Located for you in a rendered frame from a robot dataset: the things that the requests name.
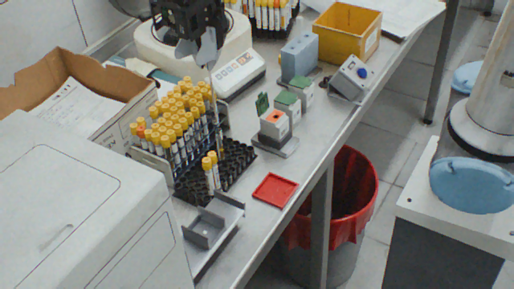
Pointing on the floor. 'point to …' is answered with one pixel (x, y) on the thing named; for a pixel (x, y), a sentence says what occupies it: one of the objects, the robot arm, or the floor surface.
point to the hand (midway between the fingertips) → (207, 60)
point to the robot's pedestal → (436, 261)
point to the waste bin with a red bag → (360, 179)
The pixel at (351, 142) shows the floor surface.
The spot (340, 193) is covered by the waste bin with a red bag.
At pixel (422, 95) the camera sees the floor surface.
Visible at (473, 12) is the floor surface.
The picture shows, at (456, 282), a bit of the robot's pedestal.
